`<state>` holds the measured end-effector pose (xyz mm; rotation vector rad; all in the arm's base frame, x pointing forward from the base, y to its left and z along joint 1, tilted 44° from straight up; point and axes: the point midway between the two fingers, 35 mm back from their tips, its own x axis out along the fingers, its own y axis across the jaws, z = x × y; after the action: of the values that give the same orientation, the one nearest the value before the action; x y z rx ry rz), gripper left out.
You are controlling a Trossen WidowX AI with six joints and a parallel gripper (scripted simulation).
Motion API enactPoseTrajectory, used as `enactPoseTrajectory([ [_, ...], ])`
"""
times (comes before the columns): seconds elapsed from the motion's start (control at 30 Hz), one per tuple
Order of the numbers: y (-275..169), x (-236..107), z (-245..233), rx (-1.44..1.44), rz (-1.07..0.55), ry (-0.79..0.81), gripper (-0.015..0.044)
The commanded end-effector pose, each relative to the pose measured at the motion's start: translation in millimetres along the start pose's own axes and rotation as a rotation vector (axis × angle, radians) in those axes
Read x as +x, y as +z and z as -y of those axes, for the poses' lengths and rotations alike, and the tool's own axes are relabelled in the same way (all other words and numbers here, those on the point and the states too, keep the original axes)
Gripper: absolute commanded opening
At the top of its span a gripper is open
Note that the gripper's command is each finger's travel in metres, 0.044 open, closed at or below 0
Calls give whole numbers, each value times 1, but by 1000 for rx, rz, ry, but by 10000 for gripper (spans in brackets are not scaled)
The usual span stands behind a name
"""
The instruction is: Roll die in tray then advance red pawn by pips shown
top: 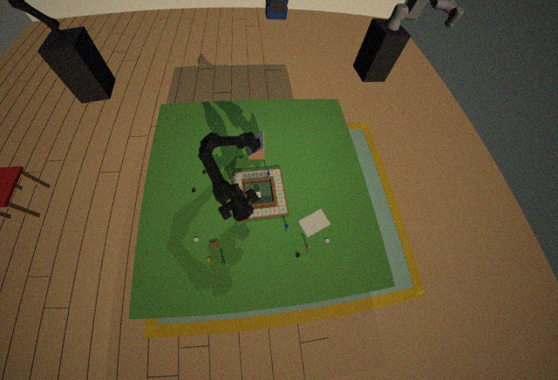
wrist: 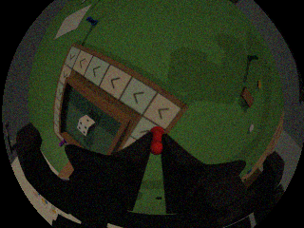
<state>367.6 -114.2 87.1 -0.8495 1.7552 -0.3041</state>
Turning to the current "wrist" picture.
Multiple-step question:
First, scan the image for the blue game pawn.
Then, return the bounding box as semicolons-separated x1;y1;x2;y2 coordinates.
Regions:
86;16;98;26

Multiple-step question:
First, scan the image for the white die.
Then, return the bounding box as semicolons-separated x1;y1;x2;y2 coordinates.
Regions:
77;114;95;137

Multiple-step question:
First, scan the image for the red game pawn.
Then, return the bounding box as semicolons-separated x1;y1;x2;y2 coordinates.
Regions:
151;126;163;156

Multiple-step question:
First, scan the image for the green pawn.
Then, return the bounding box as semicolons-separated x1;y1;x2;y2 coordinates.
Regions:
248;54;258;61

